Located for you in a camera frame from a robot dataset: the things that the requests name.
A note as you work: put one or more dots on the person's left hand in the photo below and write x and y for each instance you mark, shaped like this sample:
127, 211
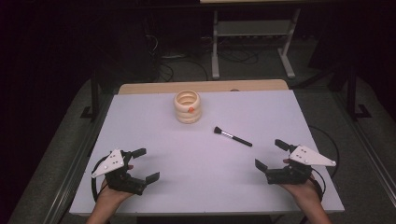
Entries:
112, 196

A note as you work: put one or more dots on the person's right hand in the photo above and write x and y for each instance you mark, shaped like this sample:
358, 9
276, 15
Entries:
303, 193

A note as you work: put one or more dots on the metal floor rail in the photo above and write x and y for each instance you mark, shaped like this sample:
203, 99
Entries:
67, 183
370, 149

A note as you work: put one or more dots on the cream ringed holder cup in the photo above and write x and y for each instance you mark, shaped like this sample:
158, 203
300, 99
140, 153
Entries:
187, 115

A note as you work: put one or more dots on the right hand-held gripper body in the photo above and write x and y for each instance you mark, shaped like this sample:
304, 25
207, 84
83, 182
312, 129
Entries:
308, 157

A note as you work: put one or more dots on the black makeup brush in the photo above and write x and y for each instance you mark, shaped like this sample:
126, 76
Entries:
236, 138

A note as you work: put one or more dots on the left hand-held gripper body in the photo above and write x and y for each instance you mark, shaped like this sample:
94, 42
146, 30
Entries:
110, 163

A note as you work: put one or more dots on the white metal stand frame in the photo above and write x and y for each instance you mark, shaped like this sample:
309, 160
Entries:
214, 56

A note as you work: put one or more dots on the black metal stand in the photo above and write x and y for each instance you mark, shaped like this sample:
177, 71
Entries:
94, 99
352, 96

